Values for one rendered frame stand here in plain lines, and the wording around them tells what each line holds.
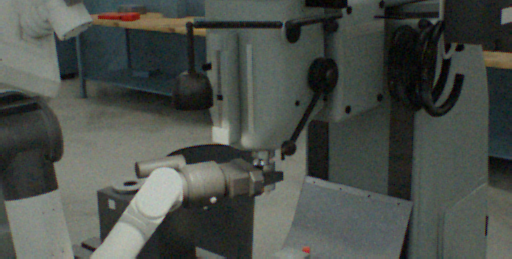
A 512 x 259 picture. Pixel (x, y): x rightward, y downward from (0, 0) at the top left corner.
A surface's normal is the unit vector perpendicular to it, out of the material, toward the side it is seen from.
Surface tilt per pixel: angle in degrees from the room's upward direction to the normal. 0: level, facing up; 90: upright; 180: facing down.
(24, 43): 58
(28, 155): 76
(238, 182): 90
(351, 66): 90
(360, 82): 90
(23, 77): 96
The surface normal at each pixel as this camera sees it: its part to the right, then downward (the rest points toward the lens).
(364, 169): -0.64, 0.21
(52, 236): 0.71, -0.09
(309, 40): 0.77, 0.14
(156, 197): 0.36, -0.43
